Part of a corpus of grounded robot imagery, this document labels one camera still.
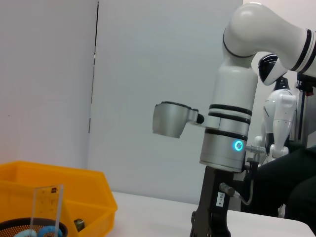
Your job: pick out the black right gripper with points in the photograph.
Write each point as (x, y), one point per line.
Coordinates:
(212, 197)

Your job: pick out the green plastic wrapper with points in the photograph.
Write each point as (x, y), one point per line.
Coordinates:
(79, 224)

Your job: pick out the clear plastic ruler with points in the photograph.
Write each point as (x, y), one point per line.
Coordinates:
(47, 202)

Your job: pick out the blue scissors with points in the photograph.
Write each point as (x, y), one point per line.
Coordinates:
(47, 232)

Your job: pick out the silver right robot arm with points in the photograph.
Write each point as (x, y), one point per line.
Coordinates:
(232, 98)

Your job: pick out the black mesh pen cup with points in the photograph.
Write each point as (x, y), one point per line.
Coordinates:
(10, 228)

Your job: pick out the black office chair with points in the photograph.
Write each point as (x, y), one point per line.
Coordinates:
(284, 185)

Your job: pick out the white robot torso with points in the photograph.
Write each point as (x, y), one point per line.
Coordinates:
(279, 118)

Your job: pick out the yellow plastic bin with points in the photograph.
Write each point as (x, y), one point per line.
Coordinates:
(81, 187)

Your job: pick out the white robot head black visor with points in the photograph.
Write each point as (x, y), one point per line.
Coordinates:
(270, 69)

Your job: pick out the black equipment stand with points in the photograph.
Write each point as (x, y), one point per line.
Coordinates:
(306, 84)

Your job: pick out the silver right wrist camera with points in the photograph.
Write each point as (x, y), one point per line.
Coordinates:
(170, 121)

